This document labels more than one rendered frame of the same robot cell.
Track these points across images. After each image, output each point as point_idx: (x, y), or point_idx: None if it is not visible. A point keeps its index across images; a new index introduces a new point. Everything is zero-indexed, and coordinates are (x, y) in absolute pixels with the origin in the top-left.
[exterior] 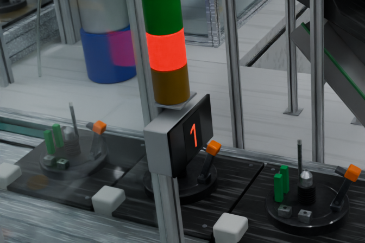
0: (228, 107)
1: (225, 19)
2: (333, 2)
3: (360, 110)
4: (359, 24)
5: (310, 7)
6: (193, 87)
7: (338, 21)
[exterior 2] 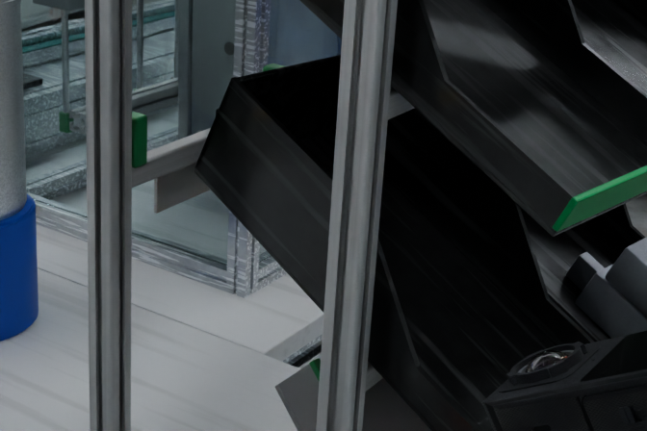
0: None
1: (91, 302)
2: (401, 329)
3: None
4: (482, 405)
5: (324, 331)
6: (136, 397)
7: (411, 392)
